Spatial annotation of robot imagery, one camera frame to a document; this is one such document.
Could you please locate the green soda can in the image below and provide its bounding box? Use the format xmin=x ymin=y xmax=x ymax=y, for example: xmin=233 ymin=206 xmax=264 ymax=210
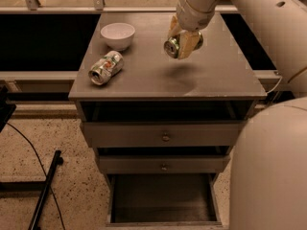
xmin=164 ymin=32 xmax=203 ymax=59

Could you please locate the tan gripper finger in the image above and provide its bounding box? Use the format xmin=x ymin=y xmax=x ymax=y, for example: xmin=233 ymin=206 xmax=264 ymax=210
xmin=178 ymin=32 xmax=201 ymax=59
xmin=168 ymin=15 xmax=181 ymax=37

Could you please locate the metal railing frame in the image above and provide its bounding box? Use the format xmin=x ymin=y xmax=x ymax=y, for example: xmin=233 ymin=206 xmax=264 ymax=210
xmin=0 ymin=0 xmax=307 ymax=15

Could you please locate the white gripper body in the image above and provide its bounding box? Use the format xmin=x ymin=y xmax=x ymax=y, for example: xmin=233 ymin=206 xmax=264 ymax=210
xmin=177 ymin=0 xmax=215 ymax=32

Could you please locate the top grey drawer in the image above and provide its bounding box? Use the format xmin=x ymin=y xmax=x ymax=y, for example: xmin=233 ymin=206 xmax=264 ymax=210
xmin=81 ymin=122 xmax=244 ymax=148

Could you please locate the white cable at right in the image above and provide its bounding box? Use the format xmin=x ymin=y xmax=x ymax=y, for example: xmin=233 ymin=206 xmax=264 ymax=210
xmin=266 ymin=76 xmax=284 ymax=95

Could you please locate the grey wooden drawer cabinet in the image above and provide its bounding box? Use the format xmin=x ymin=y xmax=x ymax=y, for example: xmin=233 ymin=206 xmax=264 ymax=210
xmin=68 ymin=11 xmax=268 ymax=230

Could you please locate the black metal stand leg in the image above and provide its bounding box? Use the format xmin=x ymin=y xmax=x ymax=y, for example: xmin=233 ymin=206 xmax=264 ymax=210
xmin=28 ymin=150 xmax=63 ymax=230

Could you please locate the bottom open grey drawer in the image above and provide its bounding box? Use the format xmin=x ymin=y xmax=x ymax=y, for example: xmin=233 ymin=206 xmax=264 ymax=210
xmin=106 ymin=174 xmax=228 ymax=230

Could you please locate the white ceramic bowl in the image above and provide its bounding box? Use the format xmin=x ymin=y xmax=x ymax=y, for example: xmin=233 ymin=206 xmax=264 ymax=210
xmin=100 ymin=23 xmax=135 ymax=51

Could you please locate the black device at left edge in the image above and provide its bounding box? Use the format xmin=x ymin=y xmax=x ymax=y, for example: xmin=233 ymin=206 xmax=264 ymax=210
xmin=0 ymin=86 xmax=16 ymax=132

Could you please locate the middle grey drawer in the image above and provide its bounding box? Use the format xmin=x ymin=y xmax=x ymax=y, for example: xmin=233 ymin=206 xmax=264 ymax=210
xmin=98 ymin=155 xmax=230 ymax=174

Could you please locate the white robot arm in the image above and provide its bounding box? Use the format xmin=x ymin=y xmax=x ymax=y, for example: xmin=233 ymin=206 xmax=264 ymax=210
xmin=169 ymin=0 xmax=307 ymax=230

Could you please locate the crushed red white can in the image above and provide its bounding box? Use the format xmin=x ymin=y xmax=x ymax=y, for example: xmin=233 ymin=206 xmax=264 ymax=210
xmin=88 ymin=51 xmax=124 ymax=85

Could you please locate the black cable on floor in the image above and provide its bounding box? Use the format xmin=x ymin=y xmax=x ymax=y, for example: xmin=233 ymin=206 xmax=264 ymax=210
xmin=6 ymin=122 xmax=67 ymax=230

